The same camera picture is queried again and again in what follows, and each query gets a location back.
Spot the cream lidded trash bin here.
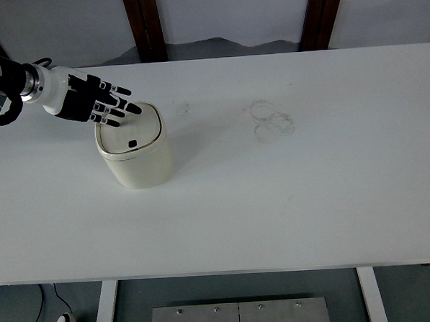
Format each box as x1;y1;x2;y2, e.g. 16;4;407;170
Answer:
93;100;176;192

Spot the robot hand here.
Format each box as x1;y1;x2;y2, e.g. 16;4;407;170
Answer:
36;61;144;133

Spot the black floor cable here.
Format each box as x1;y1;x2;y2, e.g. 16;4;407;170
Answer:
24;284;47;322
50;282;73;317

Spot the white table leg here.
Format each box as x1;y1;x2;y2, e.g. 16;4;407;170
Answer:
89;280;120;322
357;266;389;322

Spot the grey metal plate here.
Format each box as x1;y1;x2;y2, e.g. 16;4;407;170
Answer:
148;295;331;322

